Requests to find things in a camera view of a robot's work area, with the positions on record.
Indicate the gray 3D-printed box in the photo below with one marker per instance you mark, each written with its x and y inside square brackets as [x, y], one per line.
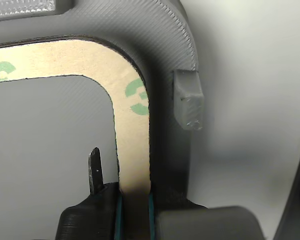
[165, 37]

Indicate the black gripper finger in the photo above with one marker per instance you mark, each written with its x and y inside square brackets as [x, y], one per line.
[90, 220]
[202, 225]

